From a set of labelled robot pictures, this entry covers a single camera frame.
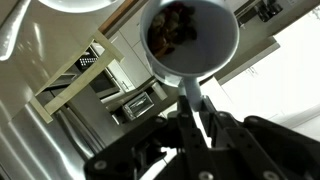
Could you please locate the silver toaster oven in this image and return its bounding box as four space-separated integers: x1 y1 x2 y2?
121 91 156 121

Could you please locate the dish rack with dishes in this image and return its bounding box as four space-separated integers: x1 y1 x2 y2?
256 0 285 23

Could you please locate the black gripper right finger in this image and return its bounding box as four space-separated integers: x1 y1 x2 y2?
199 95 320 180

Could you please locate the stainless steel refrigerator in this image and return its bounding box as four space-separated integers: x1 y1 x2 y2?
0 83 118 180

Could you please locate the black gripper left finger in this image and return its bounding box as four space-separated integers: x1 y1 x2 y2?
83 94 214 180

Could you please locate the trail mix pile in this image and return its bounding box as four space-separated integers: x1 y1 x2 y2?
147 1 198 60

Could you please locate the white paper towel roll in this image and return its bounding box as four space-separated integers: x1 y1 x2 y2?
151 82 169 102

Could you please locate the white ceramic cup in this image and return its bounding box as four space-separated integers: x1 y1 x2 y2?
139 0 240 113

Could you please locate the white ceramic bowl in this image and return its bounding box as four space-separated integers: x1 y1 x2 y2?
37 0 120 15

